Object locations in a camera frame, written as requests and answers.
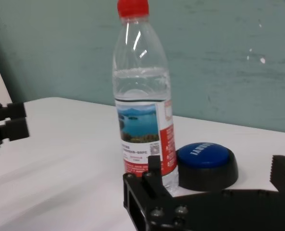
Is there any clear water bottle red cap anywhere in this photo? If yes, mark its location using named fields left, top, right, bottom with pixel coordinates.
left=112, top=0, right=178, bottom=196

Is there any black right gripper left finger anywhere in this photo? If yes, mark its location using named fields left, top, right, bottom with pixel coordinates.
left=123, top=155, right=188, bottom=231

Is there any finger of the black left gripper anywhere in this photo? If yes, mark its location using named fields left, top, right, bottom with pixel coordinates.
left=0, top=102, right=27, bottom=122
left=0, top=117, right=30, bottom=150

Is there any blue push button black base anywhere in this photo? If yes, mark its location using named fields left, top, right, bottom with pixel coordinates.
left=175, top=142, right=239, bottom=192

